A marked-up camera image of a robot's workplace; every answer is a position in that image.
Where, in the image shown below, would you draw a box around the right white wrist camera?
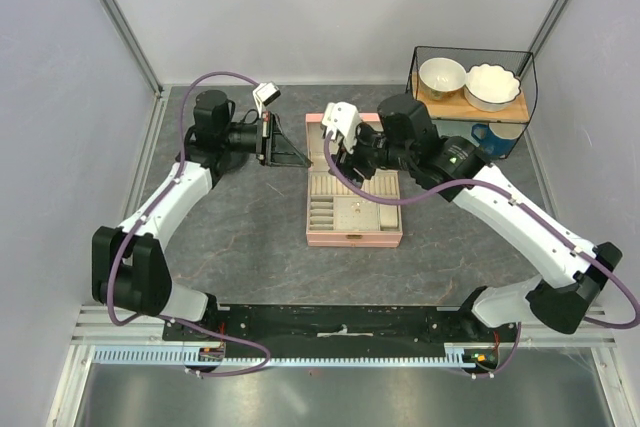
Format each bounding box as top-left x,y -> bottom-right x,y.
321,102 -> 362,153

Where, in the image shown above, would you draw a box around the white scalloped bowl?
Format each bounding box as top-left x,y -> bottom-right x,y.
463,63 -> 521,112

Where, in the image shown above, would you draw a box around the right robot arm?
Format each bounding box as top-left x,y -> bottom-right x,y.
322,93 -> 622,341

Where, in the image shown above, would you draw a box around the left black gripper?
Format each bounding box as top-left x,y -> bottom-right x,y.
220,112 -> 310,168

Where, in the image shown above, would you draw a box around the silver stud earrings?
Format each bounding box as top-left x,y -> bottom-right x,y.
351,202 -> 364,213

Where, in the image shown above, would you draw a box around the black wire shelf rack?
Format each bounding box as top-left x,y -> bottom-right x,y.
406,46 -> 539,159

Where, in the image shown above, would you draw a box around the blue slotted cable duct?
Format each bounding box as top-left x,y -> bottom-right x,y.
93,345 -> 497,368

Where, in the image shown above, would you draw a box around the dark blue mug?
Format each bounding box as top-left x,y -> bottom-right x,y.
471,123 -> 523,158

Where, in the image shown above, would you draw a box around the pink jewelry box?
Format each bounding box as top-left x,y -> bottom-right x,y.
305,113 -> 403,248

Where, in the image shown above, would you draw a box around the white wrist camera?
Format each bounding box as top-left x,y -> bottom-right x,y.
321,102 -> 362,153
252,82 -> 281,120

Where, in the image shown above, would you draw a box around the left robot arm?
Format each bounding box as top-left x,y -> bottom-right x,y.
91,83 -> 311,340

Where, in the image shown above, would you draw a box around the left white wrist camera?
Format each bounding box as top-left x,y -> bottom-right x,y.
252,82 -> 281,120

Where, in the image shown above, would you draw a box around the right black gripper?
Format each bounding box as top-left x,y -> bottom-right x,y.
328,121 -> 415,190

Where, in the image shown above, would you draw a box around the black round plate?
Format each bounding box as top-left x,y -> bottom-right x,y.
215,152 -> 249,176

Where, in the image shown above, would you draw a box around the white round bowl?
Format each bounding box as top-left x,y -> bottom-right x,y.
418,57 -> 467,100

